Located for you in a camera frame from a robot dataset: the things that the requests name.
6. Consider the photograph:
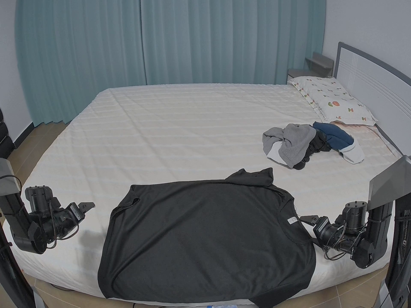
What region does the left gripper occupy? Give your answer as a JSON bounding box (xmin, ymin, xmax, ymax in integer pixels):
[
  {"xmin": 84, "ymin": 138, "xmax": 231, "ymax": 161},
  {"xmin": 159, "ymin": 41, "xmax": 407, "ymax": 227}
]
[{"xmin": 54, "ymin": 201, "xmax": 96, "ymax": 237}]

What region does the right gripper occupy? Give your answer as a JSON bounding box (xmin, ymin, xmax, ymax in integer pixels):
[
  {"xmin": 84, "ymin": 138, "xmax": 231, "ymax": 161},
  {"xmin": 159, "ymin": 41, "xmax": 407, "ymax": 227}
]
[{"xmin": 298, "ymin": 215, "xmax": 344, "ymax": 247}]

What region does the black T-shirt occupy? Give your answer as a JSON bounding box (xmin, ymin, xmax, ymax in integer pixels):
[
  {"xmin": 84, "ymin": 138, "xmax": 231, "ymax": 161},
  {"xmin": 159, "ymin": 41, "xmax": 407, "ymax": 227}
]
[{"xmin": 97, "ymin": 168, "xmax": 317, "ymax": 308}]

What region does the bed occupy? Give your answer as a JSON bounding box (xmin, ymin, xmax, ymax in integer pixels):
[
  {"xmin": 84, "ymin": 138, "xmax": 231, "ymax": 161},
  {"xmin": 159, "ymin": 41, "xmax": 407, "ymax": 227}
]
[{"xmin": 0, "ymin": 41, "xmax": 411, "ymax": 305}]

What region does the white garment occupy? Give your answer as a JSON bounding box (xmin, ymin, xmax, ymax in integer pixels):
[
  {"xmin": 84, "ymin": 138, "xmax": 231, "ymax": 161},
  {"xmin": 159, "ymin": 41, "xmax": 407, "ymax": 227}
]
[
  {"xmin": 339, "ymin": 141, "xmax": 365, "ymax": 165},
  {"xmin": 267, "ymin": 146, "xmax": 289, "ymax": 166}
]

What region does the black crumpled garment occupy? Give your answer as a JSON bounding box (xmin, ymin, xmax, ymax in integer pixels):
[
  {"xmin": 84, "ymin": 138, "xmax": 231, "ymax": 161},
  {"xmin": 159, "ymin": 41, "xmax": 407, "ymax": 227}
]
[{"xmin": 294, "ymin": 130, "xmax": 331, "ymax": 171}]

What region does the grey knitted garment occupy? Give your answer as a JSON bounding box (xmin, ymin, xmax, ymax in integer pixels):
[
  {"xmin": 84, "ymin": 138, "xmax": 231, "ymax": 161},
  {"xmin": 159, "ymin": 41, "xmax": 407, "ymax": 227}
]
[{"xmin": 262, "ymin": 123, "xmax": 317, "ymax": 169}]

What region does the dark blue garment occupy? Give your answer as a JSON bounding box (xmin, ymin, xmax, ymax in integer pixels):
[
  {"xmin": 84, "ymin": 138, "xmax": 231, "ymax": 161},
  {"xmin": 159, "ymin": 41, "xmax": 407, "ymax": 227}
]
[{"xmin": 312, "ymin": 121, "xmax": 355, "ymax": 151}]

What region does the white printed pillow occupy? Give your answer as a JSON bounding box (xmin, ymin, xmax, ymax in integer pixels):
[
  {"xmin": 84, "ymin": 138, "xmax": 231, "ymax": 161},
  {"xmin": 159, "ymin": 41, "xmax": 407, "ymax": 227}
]
[{"xmin": 287, "ymin": 76, "xmax": 379, "ymax": 127}]

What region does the grey bedside table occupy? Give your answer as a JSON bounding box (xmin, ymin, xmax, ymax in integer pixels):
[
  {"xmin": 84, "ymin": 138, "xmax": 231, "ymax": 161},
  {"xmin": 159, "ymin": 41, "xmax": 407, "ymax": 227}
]
[{"xmin": 287, "ymin": 52, "xmax": 334, "ymax": 83}]

